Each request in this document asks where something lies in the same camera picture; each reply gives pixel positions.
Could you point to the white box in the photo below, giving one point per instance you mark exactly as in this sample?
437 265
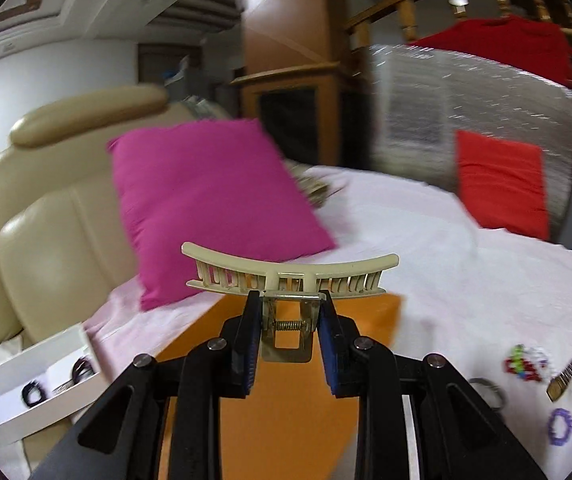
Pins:
48 382

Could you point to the cream hair claw clip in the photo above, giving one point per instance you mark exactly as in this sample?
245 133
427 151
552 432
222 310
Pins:
291 294

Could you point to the red pillow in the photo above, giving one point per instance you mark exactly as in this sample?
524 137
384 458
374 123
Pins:
501 184

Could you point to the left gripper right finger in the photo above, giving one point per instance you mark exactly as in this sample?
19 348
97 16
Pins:
457 434

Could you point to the brown wooden cabinet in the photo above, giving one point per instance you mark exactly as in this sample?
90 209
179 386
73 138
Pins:
298 80

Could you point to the red cloth on railing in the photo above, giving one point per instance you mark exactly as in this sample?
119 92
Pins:
540 48

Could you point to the silver insulated foil panel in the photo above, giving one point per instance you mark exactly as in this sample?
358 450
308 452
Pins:
420 97

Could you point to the beige leather sofa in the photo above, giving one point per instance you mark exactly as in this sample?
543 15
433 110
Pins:
64 255

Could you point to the orange cardboard tray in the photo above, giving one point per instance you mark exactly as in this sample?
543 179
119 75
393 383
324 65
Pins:
290 426

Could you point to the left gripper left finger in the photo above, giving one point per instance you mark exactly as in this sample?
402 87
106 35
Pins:
123 437

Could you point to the magenta pillow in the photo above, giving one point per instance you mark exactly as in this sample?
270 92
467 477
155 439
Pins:
220 184

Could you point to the white pink bedspread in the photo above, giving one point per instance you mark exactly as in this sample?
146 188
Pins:
470 293

